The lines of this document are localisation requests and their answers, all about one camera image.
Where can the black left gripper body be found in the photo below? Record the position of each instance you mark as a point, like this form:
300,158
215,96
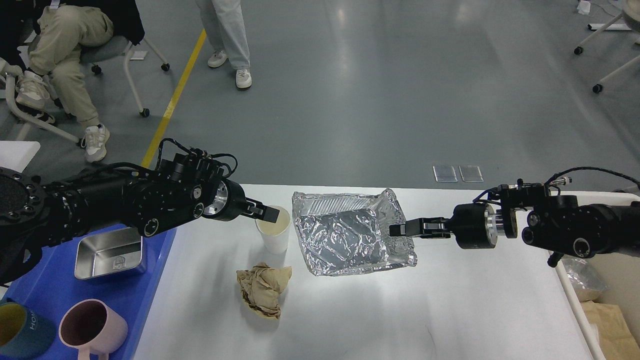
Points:
228,203

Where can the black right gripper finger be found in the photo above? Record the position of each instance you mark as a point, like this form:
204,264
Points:
424,228

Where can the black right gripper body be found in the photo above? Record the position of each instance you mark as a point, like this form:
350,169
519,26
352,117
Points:
478,225

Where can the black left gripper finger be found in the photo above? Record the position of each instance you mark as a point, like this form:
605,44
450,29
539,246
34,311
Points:
258,211

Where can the white paper cup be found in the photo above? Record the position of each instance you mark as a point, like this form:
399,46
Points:
275,236

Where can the brown paper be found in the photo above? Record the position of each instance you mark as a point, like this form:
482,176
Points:
615,339
261,288

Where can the aluminium foil container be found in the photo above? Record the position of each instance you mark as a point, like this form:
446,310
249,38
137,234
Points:
343,234

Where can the stainless steel square tray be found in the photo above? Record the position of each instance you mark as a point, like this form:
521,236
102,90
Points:
110,255

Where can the pink ceramic mug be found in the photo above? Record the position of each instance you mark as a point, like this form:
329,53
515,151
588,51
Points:
92,327

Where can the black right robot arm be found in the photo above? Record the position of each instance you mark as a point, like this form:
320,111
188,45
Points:
554,222

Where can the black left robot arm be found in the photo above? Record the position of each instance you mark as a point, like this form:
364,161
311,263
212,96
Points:
194,184

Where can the clear plastic floor plate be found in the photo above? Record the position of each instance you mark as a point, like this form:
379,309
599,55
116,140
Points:
445,174

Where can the crumpled clear plastic bag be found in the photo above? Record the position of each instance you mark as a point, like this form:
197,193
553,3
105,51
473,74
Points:
586,282

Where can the white plastic bin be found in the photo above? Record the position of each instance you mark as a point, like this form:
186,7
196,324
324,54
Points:
620,272

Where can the standing person in light jeans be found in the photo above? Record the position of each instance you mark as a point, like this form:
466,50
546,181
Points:
224,26

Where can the brown paper in bin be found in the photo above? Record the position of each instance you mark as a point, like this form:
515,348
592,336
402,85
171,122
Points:
615,339

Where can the grey office chair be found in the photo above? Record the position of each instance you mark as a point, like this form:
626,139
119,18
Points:
117,46

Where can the blue plastic tray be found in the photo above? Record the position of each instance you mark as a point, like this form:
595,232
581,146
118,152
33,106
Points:
51,289

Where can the white side table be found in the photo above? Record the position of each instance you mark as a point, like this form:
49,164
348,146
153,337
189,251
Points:
16,155

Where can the seated person in khaki trousers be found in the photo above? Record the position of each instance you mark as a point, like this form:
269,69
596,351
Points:
46,38

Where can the dark teal mug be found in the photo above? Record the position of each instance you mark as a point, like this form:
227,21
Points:
24,334

